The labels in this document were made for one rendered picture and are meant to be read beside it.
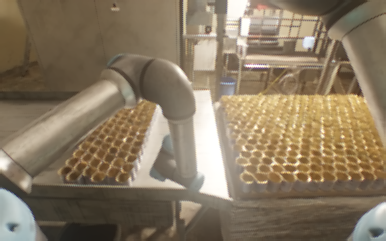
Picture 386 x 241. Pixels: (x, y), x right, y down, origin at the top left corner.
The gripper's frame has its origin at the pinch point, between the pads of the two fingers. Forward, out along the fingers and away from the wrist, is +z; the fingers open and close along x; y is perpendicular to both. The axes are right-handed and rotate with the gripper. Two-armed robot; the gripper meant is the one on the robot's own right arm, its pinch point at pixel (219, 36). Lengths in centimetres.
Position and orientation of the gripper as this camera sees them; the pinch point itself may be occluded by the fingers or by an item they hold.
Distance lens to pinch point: 85.9
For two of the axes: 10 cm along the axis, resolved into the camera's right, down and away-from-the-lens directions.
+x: -1.1, 5.0, -8.6
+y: -9.9, -0.4, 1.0
